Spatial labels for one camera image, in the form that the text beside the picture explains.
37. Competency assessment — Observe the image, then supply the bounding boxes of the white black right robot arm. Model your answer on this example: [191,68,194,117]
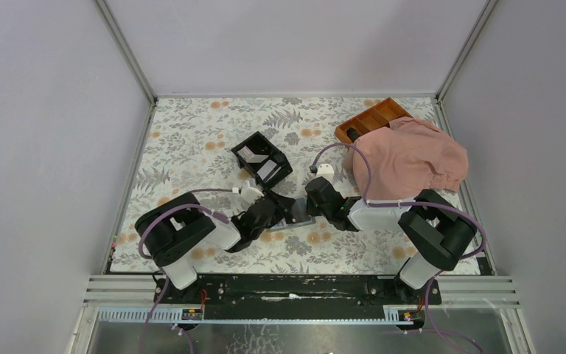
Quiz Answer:
[305,177,483,304]

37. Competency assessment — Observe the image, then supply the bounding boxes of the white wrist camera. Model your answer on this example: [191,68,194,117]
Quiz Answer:
[231,180,265,204]
[310,164,335,184]

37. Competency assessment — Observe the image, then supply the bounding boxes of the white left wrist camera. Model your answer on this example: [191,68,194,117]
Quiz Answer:
[231,180,265,204]

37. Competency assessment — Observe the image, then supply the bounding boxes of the dark grey credit card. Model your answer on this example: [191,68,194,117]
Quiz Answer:
[286,197,315,227]

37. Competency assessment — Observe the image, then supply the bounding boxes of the orange compartment tray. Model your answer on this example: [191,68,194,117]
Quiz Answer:
[335,98,410,144]

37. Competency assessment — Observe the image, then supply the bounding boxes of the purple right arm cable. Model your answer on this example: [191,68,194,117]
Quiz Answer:
[308,142,488,354]

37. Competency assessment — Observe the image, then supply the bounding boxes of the floral table mat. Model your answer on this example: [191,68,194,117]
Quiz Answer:
[109,97,416,274]

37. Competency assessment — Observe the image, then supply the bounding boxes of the black card holder box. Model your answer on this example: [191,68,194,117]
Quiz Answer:
[231,131,293,189]

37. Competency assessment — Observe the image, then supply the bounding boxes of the white slotted cable duct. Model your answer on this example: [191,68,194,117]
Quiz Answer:
[97,307,425,327]

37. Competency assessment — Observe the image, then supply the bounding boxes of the stack of cards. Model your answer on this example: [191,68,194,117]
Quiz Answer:
[238,146,281,181]

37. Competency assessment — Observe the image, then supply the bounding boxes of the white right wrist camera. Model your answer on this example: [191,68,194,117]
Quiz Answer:
[310,164,335,184]

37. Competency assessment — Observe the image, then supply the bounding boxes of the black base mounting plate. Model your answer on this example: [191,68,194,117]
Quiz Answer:
[153,274,442,316]

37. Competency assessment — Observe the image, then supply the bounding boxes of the pink cloth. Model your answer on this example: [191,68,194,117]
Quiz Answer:
[343,117,469,201]

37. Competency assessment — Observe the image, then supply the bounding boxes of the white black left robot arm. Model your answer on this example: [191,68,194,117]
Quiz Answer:
[135,187,299,303]

